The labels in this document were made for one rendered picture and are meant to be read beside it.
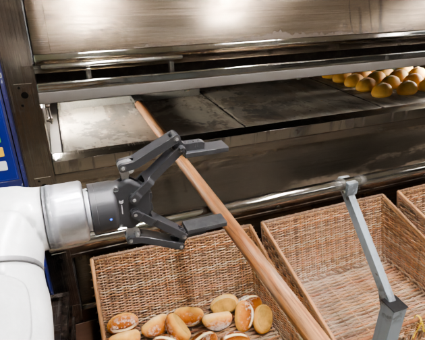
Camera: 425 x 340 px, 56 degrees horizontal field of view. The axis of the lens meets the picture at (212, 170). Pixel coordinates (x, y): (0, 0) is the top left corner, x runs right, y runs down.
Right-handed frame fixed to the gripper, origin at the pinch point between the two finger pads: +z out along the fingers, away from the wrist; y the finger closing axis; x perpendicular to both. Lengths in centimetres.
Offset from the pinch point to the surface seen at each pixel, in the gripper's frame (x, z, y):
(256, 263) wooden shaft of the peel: 5.1, 5.1, 13.5
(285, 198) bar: -17.5, 24.3, 17.4
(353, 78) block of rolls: -89, 101, 12
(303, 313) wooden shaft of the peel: 17.8, 6.1, 13.2
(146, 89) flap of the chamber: -40.2, -2.1, -5.8
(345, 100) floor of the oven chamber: -73, 84, 16
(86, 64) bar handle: -44.7, -14.8, -11.8
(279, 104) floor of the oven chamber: -79, 58, 16
